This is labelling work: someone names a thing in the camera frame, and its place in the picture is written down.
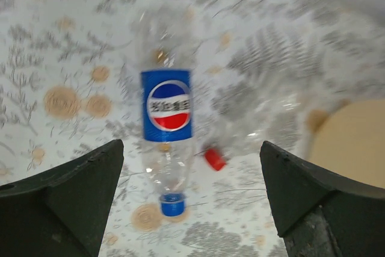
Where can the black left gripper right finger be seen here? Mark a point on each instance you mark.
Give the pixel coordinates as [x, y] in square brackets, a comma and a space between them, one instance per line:
[320, 213]

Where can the Pepsi label plastic bottle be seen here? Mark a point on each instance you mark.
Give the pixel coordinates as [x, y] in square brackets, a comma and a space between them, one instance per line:
[166, 58]

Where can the clear bottle red cap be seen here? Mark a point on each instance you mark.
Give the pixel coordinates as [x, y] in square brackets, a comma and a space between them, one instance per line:
[259, 116]

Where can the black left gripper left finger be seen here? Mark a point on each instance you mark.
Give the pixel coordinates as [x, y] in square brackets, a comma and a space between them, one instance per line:
[62, 211]

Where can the yellow plastic bin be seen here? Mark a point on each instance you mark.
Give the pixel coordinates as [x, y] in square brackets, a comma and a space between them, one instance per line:
[349, 140]

